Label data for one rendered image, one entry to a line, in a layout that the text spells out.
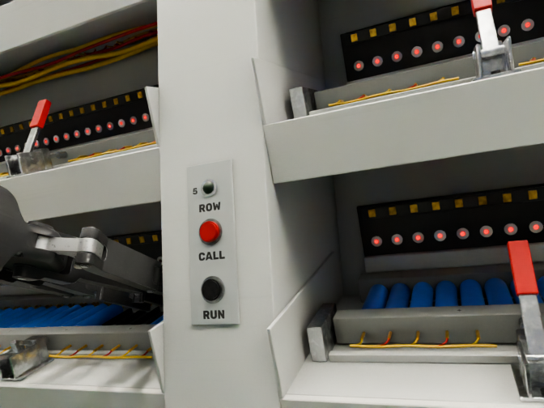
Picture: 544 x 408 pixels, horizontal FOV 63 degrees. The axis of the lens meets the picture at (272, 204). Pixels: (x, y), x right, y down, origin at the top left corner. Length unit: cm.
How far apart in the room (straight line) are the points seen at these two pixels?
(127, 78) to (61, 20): 21
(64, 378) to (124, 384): 7
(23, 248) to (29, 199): 18
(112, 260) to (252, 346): 12
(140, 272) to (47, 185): 15
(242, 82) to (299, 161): 8
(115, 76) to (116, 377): 46
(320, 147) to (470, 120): 10
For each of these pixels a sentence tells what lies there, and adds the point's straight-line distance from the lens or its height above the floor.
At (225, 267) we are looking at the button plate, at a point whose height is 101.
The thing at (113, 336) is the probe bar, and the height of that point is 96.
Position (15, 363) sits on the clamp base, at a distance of 49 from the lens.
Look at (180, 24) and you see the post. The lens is 41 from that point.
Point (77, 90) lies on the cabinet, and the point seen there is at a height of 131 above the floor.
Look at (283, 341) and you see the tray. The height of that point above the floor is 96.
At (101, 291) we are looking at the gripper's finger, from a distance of 44.
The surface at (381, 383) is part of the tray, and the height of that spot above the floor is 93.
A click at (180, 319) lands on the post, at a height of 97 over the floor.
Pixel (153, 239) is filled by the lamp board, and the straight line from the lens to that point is 57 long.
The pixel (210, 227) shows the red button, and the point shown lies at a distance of 34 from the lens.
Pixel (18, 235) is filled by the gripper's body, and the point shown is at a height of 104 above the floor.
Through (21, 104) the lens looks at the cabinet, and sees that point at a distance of 87.
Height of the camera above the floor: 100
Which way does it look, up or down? 10 degrees up
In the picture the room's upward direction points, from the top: 4 degrees counter-clockwise
